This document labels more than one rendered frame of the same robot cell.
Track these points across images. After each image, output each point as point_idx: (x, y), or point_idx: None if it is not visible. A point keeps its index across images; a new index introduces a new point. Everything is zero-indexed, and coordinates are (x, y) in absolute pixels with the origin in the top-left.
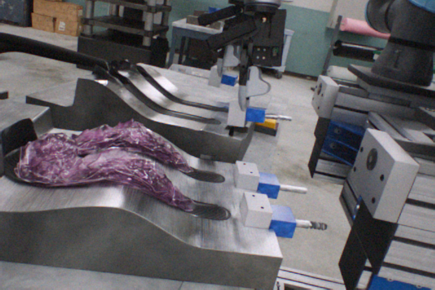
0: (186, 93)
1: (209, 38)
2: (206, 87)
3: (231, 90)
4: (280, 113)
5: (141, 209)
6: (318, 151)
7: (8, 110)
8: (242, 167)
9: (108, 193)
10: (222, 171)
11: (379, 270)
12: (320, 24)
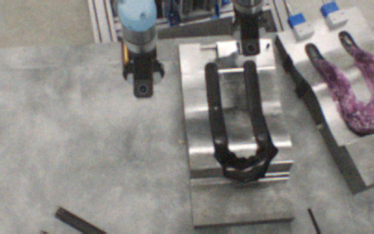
0: (74, 162)
1: (260, 49)
2: (8, 156)
3: None
4: (55, 49)
5: None
6: (158, 5)
7: (368, 155)
8: (305, 31)
9: None
10: (300, 46)
11: None
12: None
